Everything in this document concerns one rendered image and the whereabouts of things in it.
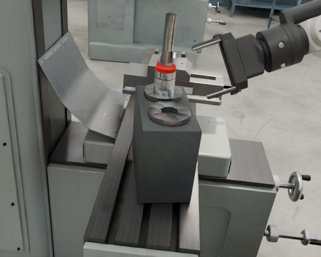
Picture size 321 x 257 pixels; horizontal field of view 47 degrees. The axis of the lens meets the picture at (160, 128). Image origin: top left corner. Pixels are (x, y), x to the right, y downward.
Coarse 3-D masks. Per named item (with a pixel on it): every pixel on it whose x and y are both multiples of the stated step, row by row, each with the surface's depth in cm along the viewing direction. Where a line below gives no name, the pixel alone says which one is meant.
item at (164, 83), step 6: (156, 72) 81; (174, 72) 81; (156, 78) 82; (162, 78) 81; (168, 78) 81; (174, 78) 82; (156, 84) 82; (162, 84) 82; (168, 84) 82; (174, 84) 84; (156, 90) 83; (162, 90) 82; (168, 90) 83
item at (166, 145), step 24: (144, 96) 84; (168, 96) 82; (144, 120) 75; (168, 120) 73; (192, 120) 76; (144, 144) 73; (168, 144) 73; (192, 144) 74; (144, 168) 76; (168, 168) 77; (192, 168) 77; (144, 192) 79; (168, 192) 80
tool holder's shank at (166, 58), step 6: (168, 18) 76; (174, 18) 76; (168, 24) 76; (174, 24) 76; (168, 30) 77; (174, 30) 77; (168, 36) 77; (174, 36) 78; (168, 42) 78; (162, 48) 80; (168, 48) 79; (162, 54) 80; (168, 54) 79; (162, 60) 80; (168, 60) 80; (168, 66) 81
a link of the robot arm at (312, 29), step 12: (288, 12) 75; (300, 12) 75; (312, 12) 75; (288, 24) 74; (300, 24) 75; (312, 24) 72; (288, 36) 72; (300, 36) 72; (312, 36) 73; (300, 48) 73; (312, 48) 74; (300, 60) 75
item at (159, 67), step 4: (156, 64) 82; (160, 64) 82; (172, 64) 83; (156, 68) 81; (160, 68) 80; (164, 68) 80; (168, 68) 80; (172, 68) 80; (164, 72) 80; (168, 72) 80; (172, 72) 81
